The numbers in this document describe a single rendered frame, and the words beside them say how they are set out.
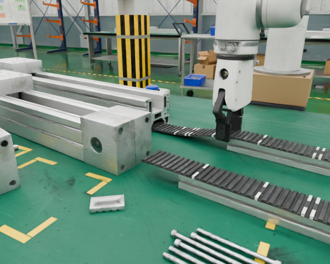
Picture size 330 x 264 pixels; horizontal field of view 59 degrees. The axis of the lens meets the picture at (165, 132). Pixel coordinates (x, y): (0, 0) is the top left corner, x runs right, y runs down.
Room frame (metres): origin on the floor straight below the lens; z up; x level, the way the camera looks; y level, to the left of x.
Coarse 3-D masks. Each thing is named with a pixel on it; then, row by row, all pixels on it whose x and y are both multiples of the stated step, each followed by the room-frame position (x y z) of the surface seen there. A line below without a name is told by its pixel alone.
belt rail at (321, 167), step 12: (228, 144) 0.58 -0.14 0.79; (240, 144) 0.56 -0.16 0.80; (252, 144) 0.54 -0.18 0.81; (252, 156) 0.54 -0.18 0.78; (264, 156) 0.53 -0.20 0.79; (276, 156) 0.52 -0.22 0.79; (288, 156) 0.50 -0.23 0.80; (300, 156) 0.49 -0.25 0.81; (300, 168) 0.49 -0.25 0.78; (312, 168) 0.48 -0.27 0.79; (324, 168) 0.47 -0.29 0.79
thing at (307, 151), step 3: (303, 147) 0.52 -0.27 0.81; (306, 147) 0.51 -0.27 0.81; (309, 147) 0.52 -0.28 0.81; (312, 147) 0.51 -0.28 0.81; (303, 150) 0.50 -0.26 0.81; (306, 150) 0.50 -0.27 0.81; (309, 150) 0.50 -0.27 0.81; (312, 150) 0.50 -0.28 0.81; (300, 153) 0.49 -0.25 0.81; (303, 153) 0.48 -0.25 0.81; (306, 153) 0.48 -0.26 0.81; (309, 153) 0.48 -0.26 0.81; (306, 156) 0.48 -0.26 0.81; (309, 156) 0.48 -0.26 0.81
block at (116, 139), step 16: (96, 112) 0.54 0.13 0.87; (112, 112) 0.54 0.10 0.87; (128, 112) 0.54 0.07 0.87; (144, 112) 0.54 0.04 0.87; (96, 128) 0.49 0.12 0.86; (112, 128) 0.47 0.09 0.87; (128, 128) 0.49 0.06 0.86; (144, 128) 0.52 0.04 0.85; (96, 144) 0.49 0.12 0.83; (112, 144) 0.47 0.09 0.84; (128, 144) 0.49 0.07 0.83; (144, 144) 0.52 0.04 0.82; (96, 160) 0.49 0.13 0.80; (112, 160) 0.47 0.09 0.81; (128, 160) 0.49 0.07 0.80
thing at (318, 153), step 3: (318, 147) 0.51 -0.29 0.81; (315, 150) 0.50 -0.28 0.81; (318, 150) 0.50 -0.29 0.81; (321, 150) 0.50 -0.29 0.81; (324, 150) 0.50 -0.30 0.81; (312, 153) 0.49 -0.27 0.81; (315, 153) 0.48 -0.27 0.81; (318, 153) 0.49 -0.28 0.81; (321, 153) 0.48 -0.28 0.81; (324, 153) 0.49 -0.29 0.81; (312, 156) 0.47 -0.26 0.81; (315, 156) 0.47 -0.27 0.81; (318, 156) 0.47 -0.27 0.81; (321, 156) 0.47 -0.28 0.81; (318, 159) 0.47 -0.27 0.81; (321, 159) 0.47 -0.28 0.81
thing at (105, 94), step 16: (32, 80) 0.94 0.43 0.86; (48, 80) 0.91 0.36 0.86; (64, 80) 0.96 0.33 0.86; (80, 80) 0.92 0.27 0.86; (64, 96) 0.85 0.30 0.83; (80, 96) 0.81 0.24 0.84; (96, 96) 0.78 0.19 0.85; (112, 96) 0.73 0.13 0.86; (128, 96) 0.71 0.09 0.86; (144, 96) 0.76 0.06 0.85; (160, 96) 0.73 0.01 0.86; (160, 112) 0.72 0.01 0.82
